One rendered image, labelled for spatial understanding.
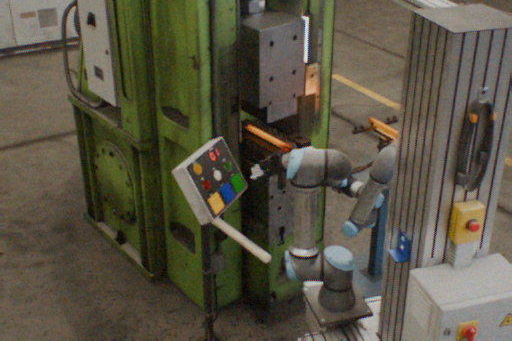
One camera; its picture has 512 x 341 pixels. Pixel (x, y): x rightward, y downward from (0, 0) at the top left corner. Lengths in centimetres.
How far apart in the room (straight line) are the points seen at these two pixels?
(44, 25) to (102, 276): 463
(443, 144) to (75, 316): 260
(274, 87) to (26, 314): 195
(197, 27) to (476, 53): 149
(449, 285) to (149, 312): 217
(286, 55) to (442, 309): 162
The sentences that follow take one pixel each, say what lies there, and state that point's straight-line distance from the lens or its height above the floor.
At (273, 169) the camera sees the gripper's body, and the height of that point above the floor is 114.
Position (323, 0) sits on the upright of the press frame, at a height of 169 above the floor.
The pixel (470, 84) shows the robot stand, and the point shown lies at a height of 186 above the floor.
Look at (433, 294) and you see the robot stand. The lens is 219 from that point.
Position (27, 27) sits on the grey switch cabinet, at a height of 31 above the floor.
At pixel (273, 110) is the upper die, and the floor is 123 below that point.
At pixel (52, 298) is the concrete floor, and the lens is 421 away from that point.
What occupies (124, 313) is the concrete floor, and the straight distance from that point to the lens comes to 400.
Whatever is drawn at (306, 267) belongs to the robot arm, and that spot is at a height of 101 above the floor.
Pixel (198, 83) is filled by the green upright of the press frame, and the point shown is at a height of 142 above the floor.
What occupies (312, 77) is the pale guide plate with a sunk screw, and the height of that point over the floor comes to 128.
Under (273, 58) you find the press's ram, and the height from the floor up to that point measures 151.
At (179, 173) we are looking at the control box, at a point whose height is 116.
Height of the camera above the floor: 258
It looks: 27 degrees down
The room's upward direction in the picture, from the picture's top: straight up
